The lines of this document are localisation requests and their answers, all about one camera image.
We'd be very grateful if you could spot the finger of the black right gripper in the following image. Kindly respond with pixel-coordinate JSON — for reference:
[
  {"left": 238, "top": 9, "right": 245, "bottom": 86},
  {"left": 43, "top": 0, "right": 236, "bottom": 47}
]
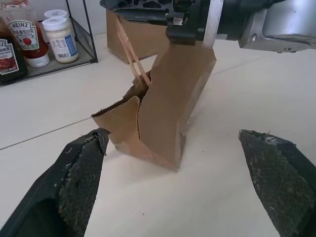
[
  {"left": 115, "top": 9, "right": 170, "bottom": 26},
  {"left": 99, "top": 0, "right": 174, "bottom": 12}
]

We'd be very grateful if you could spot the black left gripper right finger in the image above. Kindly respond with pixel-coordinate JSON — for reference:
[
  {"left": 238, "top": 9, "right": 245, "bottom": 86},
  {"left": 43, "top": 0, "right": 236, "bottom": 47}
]
[{"left": 237, "top": 129, "right": 316, "bottom": 237}]

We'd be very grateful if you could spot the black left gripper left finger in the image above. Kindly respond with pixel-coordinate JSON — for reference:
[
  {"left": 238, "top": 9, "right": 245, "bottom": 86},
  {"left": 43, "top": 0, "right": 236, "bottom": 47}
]
[{"left": 0, "top": 127, "right": 111, "bottom": 237}]

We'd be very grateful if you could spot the brown paper bag with handles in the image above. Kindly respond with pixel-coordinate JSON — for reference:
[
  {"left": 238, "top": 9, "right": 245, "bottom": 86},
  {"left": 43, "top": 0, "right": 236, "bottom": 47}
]
[{"left": 90, "top": 11, "right": 218, "bottom": 173}]

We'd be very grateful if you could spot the brown cardboard box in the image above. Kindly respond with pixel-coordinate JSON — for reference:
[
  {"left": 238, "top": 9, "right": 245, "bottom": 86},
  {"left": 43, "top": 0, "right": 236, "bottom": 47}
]
[{"left": 106, "top": 9, "right": 171, "bottom": 65}]

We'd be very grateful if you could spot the white mayonnaise jar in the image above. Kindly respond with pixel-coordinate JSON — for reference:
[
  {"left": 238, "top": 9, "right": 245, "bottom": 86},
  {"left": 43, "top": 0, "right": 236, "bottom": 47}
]
[
  {"left": 43, "top": 10, "right": 69, "bottom": 21},
  {"left": 41, "top": 17, "right": 80, "bottom": 64}
]

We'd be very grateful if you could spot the Heinz red ketchup bottle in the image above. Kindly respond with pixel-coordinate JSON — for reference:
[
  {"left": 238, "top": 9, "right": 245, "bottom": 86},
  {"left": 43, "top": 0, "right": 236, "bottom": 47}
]
[{"left": 6, "top": 0, "right": 50, "bottom": 68}]

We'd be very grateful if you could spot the Heinz dark sauce bottle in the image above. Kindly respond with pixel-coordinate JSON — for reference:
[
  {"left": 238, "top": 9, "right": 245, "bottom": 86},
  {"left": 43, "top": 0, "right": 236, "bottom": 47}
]
[{"left": 0, "top": 36, "right": 28, "bottom": 83}]

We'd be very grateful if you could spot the red sauce bottle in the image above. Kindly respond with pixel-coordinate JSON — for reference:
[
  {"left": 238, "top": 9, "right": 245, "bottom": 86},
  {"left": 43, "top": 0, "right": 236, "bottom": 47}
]
[{"left": 0, "top": 0, "right": 13, "bottom": 38}]

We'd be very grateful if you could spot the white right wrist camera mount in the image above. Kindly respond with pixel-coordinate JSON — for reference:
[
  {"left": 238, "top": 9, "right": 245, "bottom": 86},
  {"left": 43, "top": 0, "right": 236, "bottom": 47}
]
[{"left": 202, "top": 0, "right": 224, "bottom": 50}]

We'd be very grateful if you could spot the black wire mesh rack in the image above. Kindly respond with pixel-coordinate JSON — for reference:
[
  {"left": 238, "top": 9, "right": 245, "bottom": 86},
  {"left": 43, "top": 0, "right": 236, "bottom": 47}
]
[{"left": 0, "top": 0, "right": 99, "bottom": 87}]

